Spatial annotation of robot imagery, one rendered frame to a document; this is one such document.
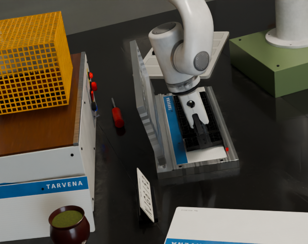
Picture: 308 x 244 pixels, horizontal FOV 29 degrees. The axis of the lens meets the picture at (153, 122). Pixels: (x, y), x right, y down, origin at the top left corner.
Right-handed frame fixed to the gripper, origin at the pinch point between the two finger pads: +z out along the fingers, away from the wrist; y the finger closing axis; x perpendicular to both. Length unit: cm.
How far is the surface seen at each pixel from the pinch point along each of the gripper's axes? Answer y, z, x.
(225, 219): -41.7, -4.8, 0.1
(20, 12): 218, 7, 84
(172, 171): -10.0, 1.0, 9.9
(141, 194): -23.5, -4.5, 16.9
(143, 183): -16.7, -2.8, 16.5
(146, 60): 65, 1, 12
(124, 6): 234, 30, 26
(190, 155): -4.4, 1.7, 4.7
